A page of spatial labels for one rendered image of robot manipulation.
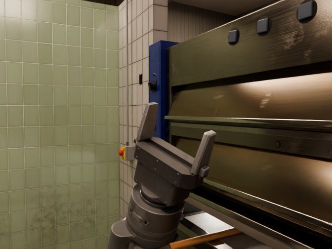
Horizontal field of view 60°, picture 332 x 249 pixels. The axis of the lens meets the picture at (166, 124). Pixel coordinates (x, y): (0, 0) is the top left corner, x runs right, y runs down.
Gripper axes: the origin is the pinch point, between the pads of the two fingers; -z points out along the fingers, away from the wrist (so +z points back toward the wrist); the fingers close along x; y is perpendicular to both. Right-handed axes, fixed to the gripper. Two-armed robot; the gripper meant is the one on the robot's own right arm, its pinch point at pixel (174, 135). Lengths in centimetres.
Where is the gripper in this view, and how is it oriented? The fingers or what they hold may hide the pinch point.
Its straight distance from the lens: 42.4
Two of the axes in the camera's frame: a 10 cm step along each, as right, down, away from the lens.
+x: -7.5, -4.0, 5.3
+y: 6.3, -1.6, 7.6
